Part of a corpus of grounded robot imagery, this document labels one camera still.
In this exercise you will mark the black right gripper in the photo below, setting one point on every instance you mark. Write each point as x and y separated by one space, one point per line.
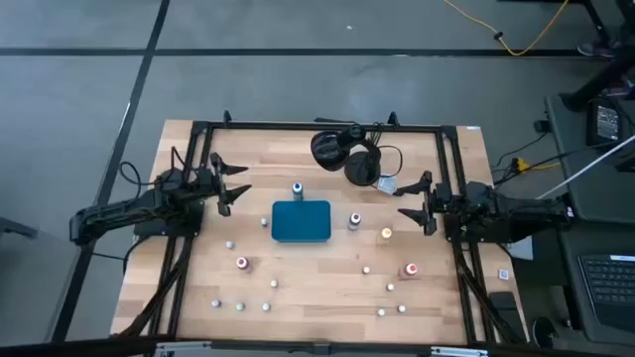
446 205

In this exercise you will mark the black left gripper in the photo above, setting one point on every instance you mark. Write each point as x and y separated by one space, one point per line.
206 183

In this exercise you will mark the yellow cap food coloring bottle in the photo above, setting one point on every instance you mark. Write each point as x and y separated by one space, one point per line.
386 232

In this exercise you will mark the purple cap food coloring bottle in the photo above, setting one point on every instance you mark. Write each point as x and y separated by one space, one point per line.
355 218

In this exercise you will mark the blue cap food coloring bottle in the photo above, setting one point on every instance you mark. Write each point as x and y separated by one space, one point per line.
297 188

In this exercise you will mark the red cap food coloring bottle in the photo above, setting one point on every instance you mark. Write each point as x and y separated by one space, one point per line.
411 269

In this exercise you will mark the pink cap food coloring bottle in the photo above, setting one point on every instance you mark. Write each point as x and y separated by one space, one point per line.
242 263

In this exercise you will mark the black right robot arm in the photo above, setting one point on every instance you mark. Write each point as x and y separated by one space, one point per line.
521 213

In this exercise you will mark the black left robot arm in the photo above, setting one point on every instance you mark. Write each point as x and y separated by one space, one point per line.
114 213

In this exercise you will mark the black desk lamp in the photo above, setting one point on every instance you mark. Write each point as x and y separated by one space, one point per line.
362 168

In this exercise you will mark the teal plastic bin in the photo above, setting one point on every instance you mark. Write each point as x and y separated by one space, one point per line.
301 221

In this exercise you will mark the small white code tag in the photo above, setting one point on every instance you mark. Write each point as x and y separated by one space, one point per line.
504 273

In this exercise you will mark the white paper sheet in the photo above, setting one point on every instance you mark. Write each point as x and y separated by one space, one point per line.
521 249

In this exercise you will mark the flat black device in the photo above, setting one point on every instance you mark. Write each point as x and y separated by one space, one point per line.
505 305

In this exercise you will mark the black side desk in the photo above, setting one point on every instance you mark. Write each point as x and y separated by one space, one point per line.
595 198

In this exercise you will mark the black power adapter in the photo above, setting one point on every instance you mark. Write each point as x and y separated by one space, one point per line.
606 123

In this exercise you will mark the laptop keyboard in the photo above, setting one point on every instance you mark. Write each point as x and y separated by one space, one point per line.
610 287

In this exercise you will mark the black desk leg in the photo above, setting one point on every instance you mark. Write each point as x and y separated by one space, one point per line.
595 84

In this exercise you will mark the grey furniture leg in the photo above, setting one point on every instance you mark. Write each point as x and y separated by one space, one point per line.
15 228

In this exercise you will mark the person's shoe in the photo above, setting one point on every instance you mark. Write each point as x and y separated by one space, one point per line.
593 48

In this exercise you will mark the black aluminium table frame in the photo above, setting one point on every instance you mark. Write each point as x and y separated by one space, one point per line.
322 125

